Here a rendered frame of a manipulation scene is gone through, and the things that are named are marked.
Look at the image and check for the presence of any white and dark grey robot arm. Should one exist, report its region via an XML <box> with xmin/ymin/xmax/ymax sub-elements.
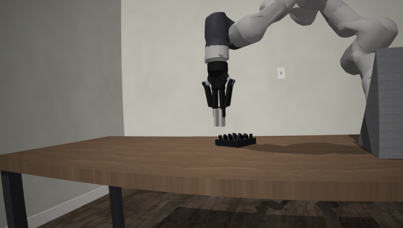
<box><xmin>204</xmin><ymin>0</ymin><xmax>398</xmax><ymax>102</ymax></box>

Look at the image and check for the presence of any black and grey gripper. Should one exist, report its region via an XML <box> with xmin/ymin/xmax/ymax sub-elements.
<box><xmin>202</xmin><ymin>61</ymin><xmax>235</xmax><ymax>127</ymax></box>

